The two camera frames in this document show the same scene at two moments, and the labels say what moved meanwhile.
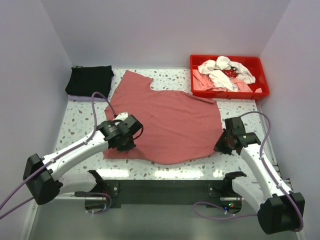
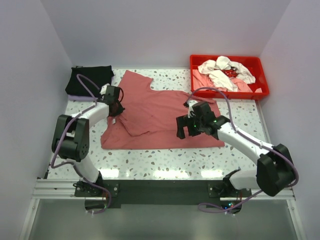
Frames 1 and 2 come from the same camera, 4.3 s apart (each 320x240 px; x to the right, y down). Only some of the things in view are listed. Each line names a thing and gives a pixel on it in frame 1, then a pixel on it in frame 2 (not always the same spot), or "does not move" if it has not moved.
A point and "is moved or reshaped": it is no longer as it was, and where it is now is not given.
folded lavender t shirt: [85, 98] does not move
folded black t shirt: [85, 80] does not move
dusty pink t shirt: [177, 127] is moved or reshaped
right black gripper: [219, 146] -> [182, 121]
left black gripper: [128, 146] -> [119, 110]
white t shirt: [214, 68] does not move
